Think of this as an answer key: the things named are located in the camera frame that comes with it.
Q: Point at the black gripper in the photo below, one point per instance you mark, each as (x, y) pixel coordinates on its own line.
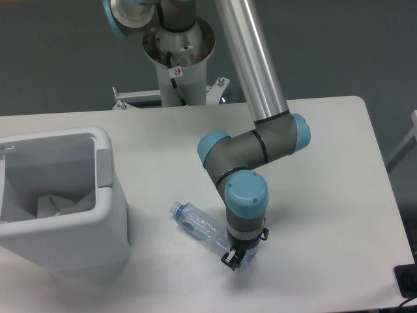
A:
(234, 257)

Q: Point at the clear plastic water bottle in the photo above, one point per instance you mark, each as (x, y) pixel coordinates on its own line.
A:
(209, 232)

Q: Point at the white paper carton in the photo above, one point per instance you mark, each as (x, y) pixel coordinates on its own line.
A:
(46, 206)

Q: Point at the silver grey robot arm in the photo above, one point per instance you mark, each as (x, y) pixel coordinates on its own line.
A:
(231, 162)

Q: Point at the white trash can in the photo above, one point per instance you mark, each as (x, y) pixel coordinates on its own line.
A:
(68, 163)

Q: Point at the black device at table edge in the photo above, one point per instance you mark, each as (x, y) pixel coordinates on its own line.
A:
(406, 279)

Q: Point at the white metal base frame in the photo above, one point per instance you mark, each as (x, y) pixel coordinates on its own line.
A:
(212, 96)

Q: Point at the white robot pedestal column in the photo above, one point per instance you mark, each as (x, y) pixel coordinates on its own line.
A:
(181, 58)

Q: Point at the white frame at right edge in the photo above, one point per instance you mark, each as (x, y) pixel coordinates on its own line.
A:
(405, 146)

